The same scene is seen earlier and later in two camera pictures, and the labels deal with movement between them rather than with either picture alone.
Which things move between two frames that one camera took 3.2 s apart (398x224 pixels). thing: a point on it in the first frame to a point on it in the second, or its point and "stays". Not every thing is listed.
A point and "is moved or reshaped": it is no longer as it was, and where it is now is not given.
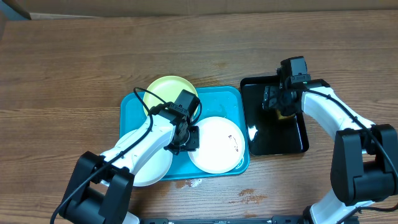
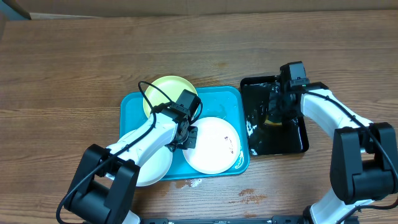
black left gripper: (191, 145) stays
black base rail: (275, 219) stays
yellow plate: (168, 88) stays
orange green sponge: (280, 117) is moved or reshaped
